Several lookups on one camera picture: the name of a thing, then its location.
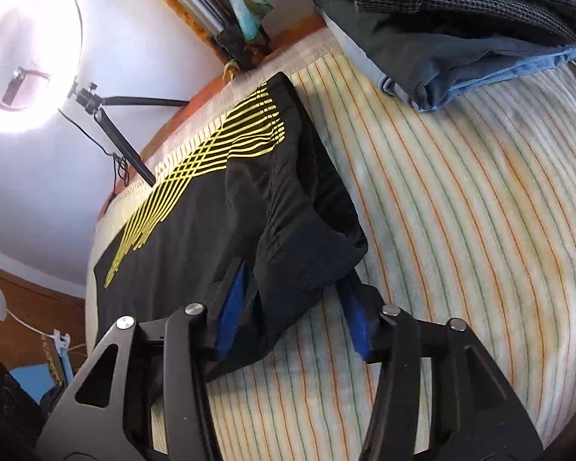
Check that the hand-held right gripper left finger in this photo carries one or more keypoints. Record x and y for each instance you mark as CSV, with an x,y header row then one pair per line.
x,y
231,308

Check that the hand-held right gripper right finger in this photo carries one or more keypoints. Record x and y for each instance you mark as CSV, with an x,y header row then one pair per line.
x,y
357,322

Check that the black shirt with yellow stripes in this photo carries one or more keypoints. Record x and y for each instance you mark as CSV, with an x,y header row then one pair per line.
x,y
249,201

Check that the striped bed blanket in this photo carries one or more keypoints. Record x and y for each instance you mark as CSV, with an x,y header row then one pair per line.
x,y
437,211

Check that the small white desk lamp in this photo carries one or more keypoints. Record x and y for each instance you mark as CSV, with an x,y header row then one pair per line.
x,y
9,309

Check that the black fan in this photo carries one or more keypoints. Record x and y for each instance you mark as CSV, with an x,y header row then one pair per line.
x,y
14,396

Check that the light blue folded garment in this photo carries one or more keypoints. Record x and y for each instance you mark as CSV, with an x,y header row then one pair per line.
x,y
489,77

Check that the stack of folded clothes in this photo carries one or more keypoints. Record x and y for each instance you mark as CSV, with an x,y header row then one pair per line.
x,y
437,53

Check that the colourful hanging cloths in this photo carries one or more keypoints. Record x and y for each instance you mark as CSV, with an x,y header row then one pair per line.
x,y
240,14

